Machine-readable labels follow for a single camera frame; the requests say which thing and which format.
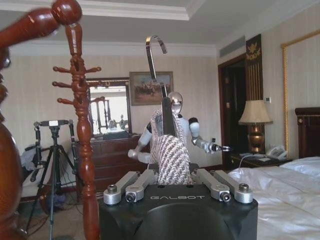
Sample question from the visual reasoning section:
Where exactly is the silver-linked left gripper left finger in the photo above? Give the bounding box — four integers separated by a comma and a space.
103, 169, 161, 206

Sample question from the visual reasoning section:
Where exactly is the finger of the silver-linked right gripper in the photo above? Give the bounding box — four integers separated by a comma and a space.
191, 168, 255, 205

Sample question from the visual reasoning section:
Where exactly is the brown white knit garment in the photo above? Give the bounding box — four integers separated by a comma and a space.
148, 108, 194, 186

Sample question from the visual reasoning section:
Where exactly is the dark hanger with metal hook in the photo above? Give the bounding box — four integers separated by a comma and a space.
145, 35, 185, 141

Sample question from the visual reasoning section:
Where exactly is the bed with white duvet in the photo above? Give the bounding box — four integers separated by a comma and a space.
225, 156, 320, 240

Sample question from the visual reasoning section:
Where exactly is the dark wooden dresser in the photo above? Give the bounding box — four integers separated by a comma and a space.
76, 134, 151, 201

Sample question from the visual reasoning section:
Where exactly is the dark wooden nightstand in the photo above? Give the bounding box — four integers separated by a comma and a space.
229, 151, 294, 174

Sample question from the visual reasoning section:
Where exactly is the beige shade brass table lamp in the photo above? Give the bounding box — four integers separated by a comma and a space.
237, 99, 274, 154

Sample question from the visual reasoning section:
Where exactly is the white desk telephone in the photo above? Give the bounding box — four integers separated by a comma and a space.
264, 145, 289, 161

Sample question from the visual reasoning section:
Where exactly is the black flat item on dresser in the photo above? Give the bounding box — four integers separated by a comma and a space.
101, 132, 141, 141

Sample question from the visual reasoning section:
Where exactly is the red-brown wooden coat rack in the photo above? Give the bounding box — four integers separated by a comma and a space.
0, 0, 103, 240

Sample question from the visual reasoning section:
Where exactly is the white humanoid robot chrome head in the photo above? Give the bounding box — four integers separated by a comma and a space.
146, 91, 201, 173

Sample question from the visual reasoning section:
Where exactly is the wood-framed dresser mirror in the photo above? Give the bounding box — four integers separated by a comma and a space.
84, 77, 133, 139

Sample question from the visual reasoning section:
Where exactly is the white pillow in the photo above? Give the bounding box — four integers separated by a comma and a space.
278, 156, 320, 176

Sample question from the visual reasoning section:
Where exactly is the dark wooden headboard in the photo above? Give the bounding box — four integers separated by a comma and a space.
294, 107, 320, 159

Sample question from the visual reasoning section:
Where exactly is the framed landscape painting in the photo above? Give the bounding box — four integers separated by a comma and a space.
128, 71, 174, 107

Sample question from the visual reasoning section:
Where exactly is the pile of pale cloth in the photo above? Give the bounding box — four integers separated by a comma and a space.
20, 144, 52, 172

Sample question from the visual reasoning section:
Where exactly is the white cable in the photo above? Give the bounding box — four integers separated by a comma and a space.
238, 154, 251, 171

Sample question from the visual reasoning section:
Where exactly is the dark wooden door frame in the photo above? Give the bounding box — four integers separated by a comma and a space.
216, 53, 249, 172

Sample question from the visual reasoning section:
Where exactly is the gold rope wall moulding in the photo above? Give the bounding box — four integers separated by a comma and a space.
280, 31, 320, 154

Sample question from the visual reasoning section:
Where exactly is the dark gold ornament wall panel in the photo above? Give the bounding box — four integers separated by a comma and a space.
245, 33, 265, 154

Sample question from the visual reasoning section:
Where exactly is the black tripod with camera rig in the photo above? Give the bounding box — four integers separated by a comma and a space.
24, 119, 84, 234

